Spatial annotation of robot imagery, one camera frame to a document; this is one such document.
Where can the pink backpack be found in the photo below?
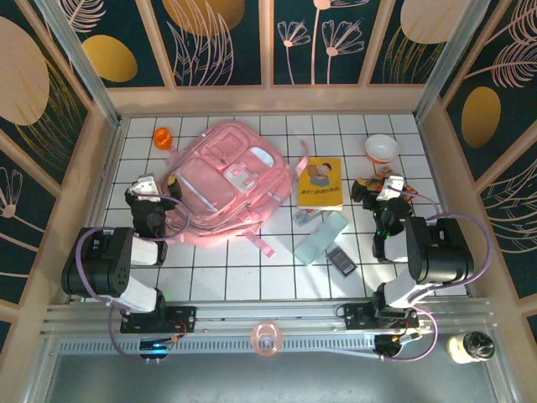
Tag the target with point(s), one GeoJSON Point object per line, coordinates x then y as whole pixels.
{"type": "Point", "coordinates": [210, 189]}

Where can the yellow book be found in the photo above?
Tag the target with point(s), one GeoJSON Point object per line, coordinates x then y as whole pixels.
{"type": "Point", "coordinates": [319, 184]}

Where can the small clear plastic pack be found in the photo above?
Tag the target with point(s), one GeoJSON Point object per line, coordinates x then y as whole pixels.
{"type": "Point", "coordinates": [304, 218]}

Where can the pale teal pencil pouch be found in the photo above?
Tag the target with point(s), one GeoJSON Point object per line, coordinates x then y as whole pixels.
{"type": "Point", "coordinates": [321, 239]}

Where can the black calculator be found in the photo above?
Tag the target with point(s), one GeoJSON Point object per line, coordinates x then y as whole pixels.
{"type": "Point", "coordinates": [341, 260]}

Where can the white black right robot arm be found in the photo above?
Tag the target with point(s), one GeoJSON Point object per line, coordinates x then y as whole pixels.
{"type": "Point", "coordinates": [440, 252]}

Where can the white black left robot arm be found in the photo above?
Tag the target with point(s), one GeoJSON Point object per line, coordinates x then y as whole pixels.
{"type": "Point", "coordinates": [105, 260]}

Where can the white bowl orange rim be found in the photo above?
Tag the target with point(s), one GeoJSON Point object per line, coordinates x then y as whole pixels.
{"type": "Point", "coordinates": [381, 148]}

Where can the small orange cup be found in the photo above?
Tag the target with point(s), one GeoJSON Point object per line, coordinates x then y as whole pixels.
{"type": "Point", "coordinates": [163, 138]}

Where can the white bottle black cap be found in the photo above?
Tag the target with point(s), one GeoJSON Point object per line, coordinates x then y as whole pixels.
{"type": "Point", "coordinates": [470, 347]}

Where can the pink tape roll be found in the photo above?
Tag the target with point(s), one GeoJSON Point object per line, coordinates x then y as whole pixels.
{"type": "Point", "coordinates": [265, 339]}

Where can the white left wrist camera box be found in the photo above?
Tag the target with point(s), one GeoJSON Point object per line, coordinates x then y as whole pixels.
{"type": "Point", "coordinates": [147, 184]}

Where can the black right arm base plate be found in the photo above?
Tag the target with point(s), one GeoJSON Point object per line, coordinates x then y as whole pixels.
{"type": "Point", "coordinates": [356, 315]}

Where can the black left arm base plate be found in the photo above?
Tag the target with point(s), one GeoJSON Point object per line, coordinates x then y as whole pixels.
{"type": "Point", "coordinates": [184, 319]}

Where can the aluminium frame post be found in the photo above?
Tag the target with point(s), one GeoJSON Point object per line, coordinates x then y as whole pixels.
{"type": "Point", "coordinates": [84, 71]}
{"type": "Point", "coordinates": [449, 54]}

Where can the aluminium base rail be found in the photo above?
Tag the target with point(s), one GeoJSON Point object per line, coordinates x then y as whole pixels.
{"type": "Point", "coordinates": [272, 312]}

